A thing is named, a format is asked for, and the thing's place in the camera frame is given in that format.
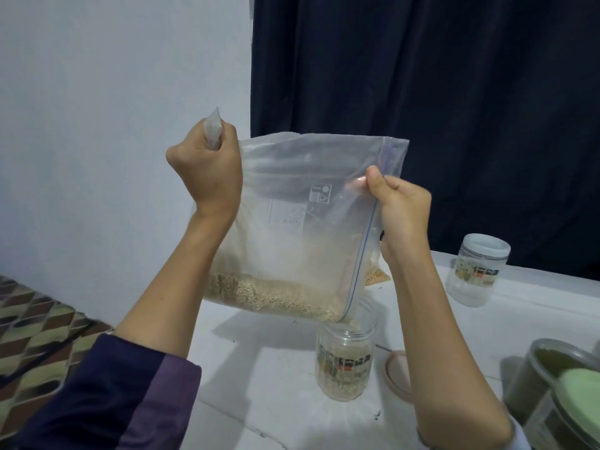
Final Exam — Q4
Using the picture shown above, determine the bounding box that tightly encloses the person's left hand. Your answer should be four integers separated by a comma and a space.
166, 119, 244, 226

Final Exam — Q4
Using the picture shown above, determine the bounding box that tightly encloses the person's right hand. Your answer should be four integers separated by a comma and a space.
349, 166, 433, 268

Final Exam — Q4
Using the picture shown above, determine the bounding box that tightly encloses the zip bag of corn kernels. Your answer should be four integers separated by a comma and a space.
366, 262, 392, 287

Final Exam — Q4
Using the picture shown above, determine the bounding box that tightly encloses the transparent jar blue lid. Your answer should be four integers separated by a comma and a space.
446, 233, 512, 308

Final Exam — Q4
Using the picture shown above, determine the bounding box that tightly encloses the clear bag with cream grains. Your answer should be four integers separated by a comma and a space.
201, 109, 411, 323

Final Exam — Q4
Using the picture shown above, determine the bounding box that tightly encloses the pink round lid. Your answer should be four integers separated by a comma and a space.
382, 349, 414, 402

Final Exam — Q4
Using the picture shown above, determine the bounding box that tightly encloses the transparent jar pink lid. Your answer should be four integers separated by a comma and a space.
315, 299, 379, 402

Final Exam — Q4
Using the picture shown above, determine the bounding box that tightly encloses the pile of green beans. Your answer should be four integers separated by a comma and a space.
536, 347, 596, 376

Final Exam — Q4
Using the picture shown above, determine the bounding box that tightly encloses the green round lid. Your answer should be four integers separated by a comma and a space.
553, 368, 600, 441

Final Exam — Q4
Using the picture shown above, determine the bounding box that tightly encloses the transparent jar green lid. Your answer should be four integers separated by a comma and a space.
523, 368, 600, 450

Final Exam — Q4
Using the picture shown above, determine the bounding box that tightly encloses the person's left forearm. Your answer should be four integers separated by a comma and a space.
9, 212, 236, 450

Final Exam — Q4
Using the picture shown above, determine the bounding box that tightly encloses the person's right forearm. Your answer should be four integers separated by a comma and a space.
384, 248, 531, 450

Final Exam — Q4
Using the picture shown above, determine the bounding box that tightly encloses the dark navy curtain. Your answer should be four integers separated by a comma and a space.
250, 0, 600, 280

